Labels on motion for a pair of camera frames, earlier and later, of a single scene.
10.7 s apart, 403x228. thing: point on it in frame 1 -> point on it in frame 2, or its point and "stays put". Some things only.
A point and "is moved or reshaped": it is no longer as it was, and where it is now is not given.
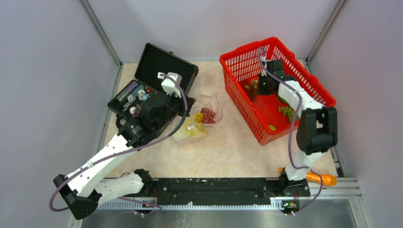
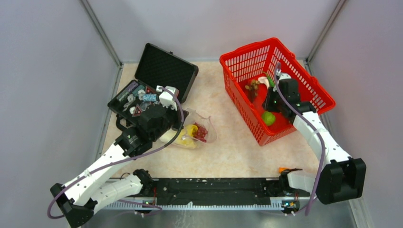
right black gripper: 261,90 -> 266,105
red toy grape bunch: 208,116 -> 201,133
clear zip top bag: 206,111 is moved or reshaped
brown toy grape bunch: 253,87 stays put
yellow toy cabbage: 193,128 -> 186,137
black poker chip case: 154,61 stays put
